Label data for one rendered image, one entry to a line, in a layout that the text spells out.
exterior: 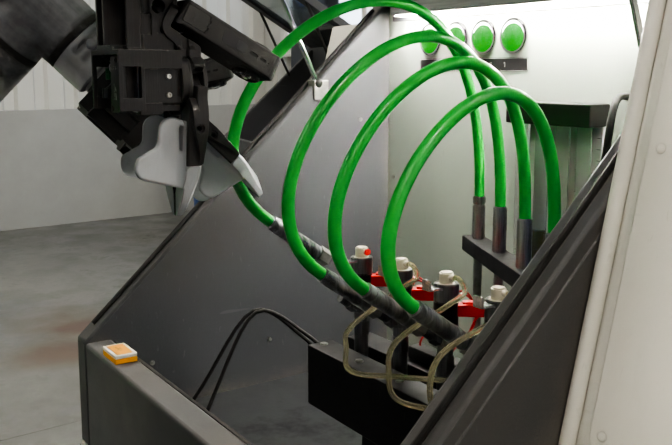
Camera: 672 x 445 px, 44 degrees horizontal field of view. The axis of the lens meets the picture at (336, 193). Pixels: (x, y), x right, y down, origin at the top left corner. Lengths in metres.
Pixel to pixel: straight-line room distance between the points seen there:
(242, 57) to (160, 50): 0.09
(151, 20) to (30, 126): 6.81
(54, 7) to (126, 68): 0.21
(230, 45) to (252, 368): 0.72
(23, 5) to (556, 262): 0.59
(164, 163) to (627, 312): 0.43
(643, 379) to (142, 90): 0.49
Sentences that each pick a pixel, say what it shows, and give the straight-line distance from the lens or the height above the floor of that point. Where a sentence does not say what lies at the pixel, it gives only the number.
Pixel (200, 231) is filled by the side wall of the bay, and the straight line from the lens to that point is 1.29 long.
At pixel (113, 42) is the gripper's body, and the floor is 1.36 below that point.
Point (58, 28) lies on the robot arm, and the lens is 0.93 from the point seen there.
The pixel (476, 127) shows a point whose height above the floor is 1.26.
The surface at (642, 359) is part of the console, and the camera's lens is 0.77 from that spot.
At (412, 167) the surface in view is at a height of 1.24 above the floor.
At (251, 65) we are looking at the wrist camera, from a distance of 0.80.
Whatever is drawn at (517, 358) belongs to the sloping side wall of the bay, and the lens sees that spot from 0.76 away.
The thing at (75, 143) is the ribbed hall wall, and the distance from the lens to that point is 7.69.
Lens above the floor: 1.33
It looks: 8 degrees down
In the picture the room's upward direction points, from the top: straight up
